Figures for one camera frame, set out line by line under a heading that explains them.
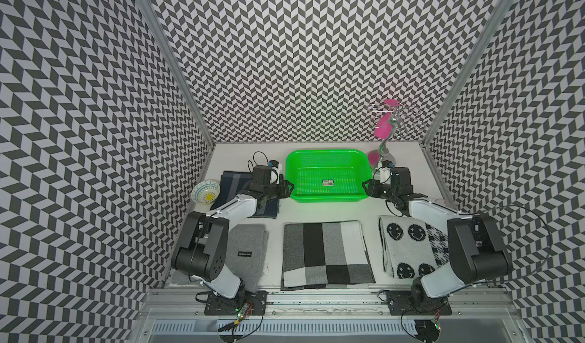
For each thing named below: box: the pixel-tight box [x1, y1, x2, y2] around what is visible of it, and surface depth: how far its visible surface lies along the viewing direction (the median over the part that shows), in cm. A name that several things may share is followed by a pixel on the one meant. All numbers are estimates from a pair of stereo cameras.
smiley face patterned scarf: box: [378, 215, 450, 279], surface depth 83 cm
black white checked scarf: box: [280, 220, 376, 291], surface depth 83 cm
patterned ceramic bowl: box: [191, 179, 221, 205], surface depth 99 cm
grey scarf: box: [225, 224, 269, 293], surface depth 81 cm
